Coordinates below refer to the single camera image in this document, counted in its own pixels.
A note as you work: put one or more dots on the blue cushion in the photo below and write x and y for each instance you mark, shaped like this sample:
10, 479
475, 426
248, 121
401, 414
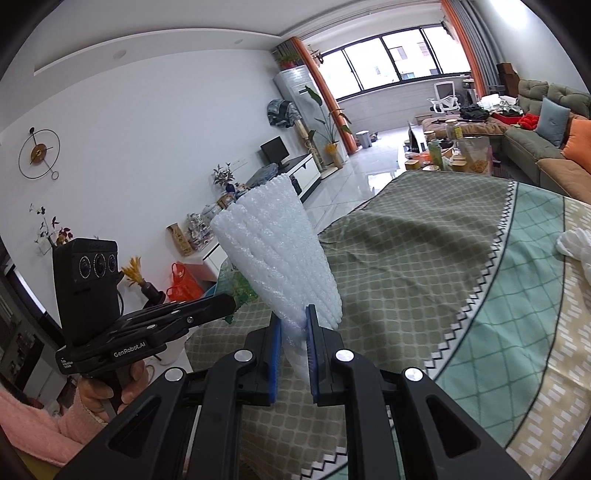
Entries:
551, 121

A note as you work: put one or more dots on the green printed plastic bag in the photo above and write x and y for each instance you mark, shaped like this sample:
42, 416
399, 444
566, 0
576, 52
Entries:
235, 286

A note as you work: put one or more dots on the red plastic bag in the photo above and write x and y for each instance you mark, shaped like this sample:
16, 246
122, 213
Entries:
182, 281

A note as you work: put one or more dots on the dark coffee table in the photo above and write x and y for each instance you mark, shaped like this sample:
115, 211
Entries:
443, 159

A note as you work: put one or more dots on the round wall clock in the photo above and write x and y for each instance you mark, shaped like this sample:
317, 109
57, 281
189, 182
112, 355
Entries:
39, 152

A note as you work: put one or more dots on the small grey pedal bin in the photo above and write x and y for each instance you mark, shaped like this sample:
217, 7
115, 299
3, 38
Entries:
364, 138

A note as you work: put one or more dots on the red cloth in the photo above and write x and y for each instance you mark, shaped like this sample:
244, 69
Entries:
528, 121

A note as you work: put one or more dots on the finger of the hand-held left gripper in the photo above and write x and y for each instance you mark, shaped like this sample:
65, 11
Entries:
194, 311

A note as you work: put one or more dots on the orange cushion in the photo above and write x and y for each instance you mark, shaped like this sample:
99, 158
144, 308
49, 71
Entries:
579, 141

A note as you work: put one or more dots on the black cloth pile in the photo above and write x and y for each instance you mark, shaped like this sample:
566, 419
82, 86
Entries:
471, 112

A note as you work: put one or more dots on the small potted plant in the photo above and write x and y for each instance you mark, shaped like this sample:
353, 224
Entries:
287, 57

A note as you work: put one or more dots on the white foam net sleeve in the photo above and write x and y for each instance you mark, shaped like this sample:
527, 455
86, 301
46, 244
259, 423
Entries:
277, 244

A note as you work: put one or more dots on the orange grey curtain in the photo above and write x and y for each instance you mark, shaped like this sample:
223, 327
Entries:
466, 41
323, 92

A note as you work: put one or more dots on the person's left forearm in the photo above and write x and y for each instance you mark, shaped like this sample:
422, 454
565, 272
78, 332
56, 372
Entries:
41, 424

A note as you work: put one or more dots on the white office chair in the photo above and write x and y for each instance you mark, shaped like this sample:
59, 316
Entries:
443, 94

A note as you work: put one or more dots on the black monitor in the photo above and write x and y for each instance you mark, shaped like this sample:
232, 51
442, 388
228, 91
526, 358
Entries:
274, 150

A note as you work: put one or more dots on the white black tv cabinet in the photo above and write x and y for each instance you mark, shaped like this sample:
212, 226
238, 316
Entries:
304, 170

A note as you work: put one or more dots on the green sofa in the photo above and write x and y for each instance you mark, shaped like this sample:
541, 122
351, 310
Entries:
531, 147

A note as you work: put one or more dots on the flower vase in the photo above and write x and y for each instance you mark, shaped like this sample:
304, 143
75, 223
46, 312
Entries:
226, 177

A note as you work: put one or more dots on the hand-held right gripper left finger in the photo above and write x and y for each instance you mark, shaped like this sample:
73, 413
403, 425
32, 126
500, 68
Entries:
275, 364

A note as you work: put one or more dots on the vase with yellow wheat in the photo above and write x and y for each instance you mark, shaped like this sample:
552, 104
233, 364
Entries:
138, 277

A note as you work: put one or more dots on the large leafy potted plant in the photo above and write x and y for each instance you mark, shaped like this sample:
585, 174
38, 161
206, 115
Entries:
330, 124

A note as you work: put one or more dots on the brown wooden cabinet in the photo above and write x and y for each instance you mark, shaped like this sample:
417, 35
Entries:
508, 76

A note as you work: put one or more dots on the green patterned tablecloth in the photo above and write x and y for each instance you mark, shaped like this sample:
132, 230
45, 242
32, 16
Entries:
415, 258

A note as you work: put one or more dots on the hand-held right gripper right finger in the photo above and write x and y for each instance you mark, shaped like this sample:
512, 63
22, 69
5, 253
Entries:
314, 360

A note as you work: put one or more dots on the clear snack bag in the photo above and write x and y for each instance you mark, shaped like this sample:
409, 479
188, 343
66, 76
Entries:
475, 154

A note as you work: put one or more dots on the dried branch decoration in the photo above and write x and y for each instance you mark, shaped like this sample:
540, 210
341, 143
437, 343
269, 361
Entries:
51, 228

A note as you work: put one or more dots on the blue patterned bundle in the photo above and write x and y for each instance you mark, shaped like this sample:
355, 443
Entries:
265, 175

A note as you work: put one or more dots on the black triangular stand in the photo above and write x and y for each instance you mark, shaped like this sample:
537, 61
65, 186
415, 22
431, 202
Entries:
413, 137

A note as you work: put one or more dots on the dark patterned cloth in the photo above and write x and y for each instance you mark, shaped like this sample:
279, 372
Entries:
281, 113

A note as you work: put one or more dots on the white plastic bag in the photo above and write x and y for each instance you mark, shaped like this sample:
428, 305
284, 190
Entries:
572, 247

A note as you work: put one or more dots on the person's left hand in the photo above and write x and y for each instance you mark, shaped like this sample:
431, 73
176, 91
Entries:
134, 383

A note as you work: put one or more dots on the white standing air conditioner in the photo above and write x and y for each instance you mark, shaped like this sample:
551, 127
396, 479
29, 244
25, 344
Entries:
295, 92

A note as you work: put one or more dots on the large window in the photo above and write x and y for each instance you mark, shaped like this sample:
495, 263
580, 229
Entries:
392, 55

